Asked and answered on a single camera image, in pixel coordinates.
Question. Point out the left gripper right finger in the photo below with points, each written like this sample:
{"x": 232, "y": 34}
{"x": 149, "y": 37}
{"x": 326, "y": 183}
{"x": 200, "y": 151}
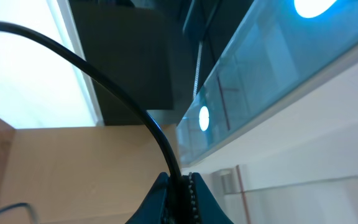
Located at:
{"x": 204, "y": 207}

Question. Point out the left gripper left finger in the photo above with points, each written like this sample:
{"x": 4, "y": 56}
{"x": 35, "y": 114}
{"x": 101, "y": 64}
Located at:
{"x": 152, "y": 207}

